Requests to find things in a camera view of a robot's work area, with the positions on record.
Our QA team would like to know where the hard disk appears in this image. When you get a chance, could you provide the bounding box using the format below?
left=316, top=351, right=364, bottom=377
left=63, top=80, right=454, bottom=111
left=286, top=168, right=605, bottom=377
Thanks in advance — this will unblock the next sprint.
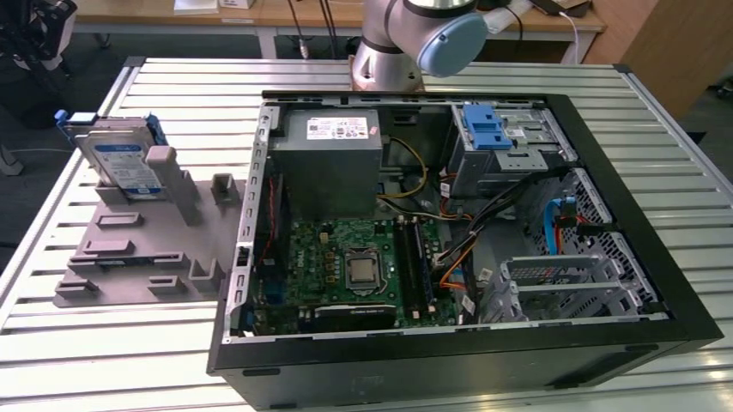
left=53, top=110, right=168, bottom=199

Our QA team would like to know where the blue data wire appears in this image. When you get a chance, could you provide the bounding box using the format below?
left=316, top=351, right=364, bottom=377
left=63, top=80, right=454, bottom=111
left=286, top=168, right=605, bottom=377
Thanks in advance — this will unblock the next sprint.
left=543, top=197, right=577, bottom=258

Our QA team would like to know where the red orange power wire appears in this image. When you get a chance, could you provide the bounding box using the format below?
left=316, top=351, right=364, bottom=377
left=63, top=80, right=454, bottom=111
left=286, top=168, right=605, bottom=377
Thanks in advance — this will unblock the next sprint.
left=555, top=216, right=615, bottom=236

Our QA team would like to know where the metal disk bay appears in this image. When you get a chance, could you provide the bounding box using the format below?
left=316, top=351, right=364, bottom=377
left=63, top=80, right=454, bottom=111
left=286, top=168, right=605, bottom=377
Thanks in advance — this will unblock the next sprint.
left=495, top=254, right=659, bottom=324

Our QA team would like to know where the wooden desk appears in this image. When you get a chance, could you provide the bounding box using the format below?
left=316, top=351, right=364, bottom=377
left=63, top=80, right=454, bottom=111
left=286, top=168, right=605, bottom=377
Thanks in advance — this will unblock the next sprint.
left=73, top=0, right=607, bottom=61

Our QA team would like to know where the grey parts rack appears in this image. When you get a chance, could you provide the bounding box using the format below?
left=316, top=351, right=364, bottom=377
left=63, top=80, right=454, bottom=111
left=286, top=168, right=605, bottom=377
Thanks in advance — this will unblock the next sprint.
left=51, top=144, right=253, bottom=308

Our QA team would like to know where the black case fan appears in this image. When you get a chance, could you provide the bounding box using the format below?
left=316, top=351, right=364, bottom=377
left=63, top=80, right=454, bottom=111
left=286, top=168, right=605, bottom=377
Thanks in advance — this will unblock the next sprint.
left=253, top=171, right=288, bottom=278

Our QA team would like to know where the grey power supply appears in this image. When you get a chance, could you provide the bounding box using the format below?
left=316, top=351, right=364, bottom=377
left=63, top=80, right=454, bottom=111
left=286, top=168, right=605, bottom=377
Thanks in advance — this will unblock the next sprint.
left=268, top=107, right=383, bottom=220

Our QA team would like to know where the green motherboard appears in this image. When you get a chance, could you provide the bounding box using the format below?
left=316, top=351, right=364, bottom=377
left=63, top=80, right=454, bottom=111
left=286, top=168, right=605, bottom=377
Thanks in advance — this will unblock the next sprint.
left=251, top=216, right=459, bottom=334

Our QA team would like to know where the black CPU socket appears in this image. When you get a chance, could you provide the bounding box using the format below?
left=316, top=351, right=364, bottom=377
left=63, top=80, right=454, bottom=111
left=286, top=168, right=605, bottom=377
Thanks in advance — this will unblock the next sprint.
left=340, top=245, right=386, bottom=298

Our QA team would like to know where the silver CPU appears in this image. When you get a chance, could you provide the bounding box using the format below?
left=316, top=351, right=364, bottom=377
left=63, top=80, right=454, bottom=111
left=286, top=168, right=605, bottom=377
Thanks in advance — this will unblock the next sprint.
left=342, top=256, right=383, bottom=288

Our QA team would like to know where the blue plastic drive latch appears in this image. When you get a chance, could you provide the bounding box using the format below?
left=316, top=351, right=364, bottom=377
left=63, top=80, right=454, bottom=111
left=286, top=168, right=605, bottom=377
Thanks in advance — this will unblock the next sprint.
left=463, top=105, right=506, bottom=151

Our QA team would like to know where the black RAM slot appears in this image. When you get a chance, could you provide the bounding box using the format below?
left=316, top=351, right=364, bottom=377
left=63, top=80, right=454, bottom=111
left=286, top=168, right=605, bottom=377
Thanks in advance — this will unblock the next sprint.
left=392, top=216, right=423, bottom=313

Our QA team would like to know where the black graphics card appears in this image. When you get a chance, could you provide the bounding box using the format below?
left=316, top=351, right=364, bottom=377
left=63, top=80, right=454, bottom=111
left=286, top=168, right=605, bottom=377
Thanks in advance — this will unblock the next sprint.
left=296, top=302, right=398, bottom=334

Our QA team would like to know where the installed RAM stick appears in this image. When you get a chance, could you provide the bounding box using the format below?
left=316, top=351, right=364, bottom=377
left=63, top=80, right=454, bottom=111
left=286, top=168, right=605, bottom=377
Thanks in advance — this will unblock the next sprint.
left=412, top=221, right=438, bottom=311

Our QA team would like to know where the metal optical drive cage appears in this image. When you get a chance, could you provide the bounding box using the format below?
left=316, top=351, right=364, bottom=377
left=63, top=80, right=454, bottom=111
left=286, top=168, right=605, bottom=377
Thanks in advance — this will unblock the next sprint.
left=446, top=101, right=575, bottom=199

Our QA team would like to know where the black PC case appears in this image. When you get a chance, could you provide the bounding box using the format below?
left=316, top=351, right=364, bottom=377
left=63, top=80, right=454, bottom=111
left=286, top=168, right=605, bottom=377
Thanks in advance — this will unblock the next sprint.
left=205, top=89, right=723, bottom=409

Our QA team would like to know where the wooden cabinet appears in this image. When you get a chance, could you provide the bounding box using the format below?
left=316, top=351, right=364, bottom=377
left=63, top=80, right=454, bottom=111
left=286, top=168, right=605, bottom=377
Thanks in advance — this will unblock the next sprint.
left=583, top=0, right=733, bottom=117

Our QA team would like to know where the yellow wire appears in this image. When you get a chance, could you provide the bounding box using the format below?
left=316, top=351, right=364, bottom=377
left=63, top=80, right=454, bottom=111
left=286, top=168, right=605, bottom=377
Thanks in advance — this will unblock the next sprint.
left=376, top=136, right=430, bottom=199

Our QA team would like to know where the black cable bundle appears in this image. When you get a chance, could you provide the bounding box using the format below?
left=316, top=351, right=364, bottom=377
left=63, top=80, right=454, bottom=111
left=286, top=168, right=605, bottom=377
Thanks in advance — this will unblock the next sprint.
left=438, top=168, right=575, bottom=270

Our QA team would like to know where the orange wire bundle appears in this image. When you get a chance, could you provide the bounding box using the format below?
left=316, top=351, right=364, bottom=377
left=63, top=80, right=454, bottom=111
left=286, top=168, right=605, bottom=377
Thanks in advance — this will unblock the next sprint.
left=438, top=239, right=479, bottom=297

